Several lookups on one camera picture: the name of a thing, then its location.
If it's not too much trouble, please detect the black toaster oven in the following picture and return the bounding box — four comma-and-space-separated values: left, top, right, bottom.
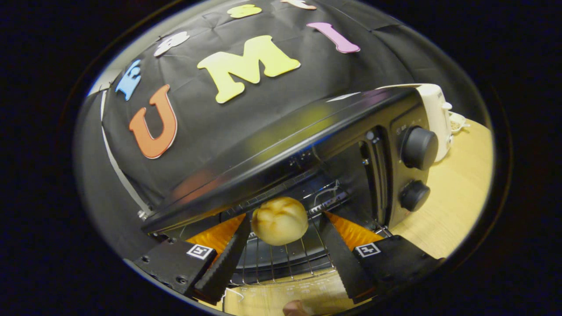
140, 86, 440, 314

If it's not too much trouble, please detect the white pop-up toaster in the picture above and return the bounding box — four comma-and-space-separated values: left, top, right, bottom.
378, 83, 454, 163

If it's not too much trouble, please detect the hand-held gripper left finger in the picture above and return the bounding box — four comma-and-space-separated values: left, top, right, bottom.
132, 214, 252, 306

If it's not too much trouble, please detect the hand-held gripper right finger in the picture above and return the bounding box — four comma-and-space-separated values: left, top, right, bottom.
318, 212, 444, 304

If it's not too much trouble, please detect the golden round bun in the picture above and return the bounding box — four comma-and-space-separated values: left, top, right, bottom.
251, 197, 309, 246

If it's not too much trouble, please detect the wire oven rack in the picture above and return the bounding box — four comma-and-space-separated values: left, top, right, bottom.
228, 167, 393, 286

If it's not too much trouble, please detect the divided white snack dish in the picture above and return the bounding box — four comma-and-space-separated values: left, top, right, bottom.
448, 112, 470, 134

